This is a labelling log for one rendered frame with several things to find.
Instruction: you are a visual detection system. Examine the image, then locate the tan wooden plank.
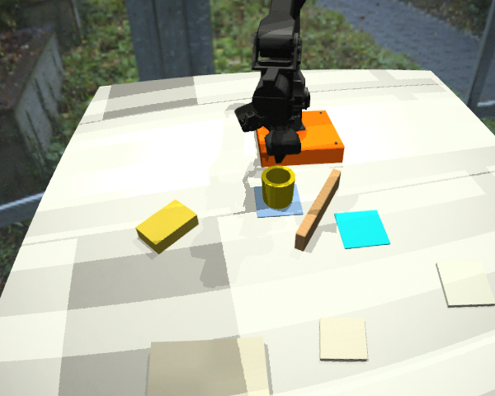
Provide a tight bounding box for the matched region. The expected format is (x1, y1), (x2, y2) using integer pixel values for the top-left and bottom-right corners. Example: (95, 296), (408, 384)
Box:
(294, 169), (341, 252)

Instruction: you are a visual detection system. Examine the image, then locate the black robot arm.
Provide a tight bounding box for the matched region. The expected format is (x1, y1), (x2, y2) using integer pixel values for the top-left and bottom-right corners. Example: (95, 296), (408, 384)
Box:
(234, 0), (311, 133)

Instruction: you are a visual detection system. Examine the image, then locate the yellow cup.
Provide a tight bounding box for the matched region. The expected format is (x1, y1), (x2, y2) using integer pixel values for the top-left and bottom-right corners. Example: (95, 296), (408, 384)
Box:
(262, 165), (295, 209)

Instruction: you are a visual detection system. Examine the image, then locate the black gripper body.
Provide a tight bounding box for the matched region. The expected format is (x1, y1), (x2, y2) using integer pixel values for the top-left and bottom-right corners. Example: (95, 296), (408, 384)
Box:
(265, 92), (301, 156)

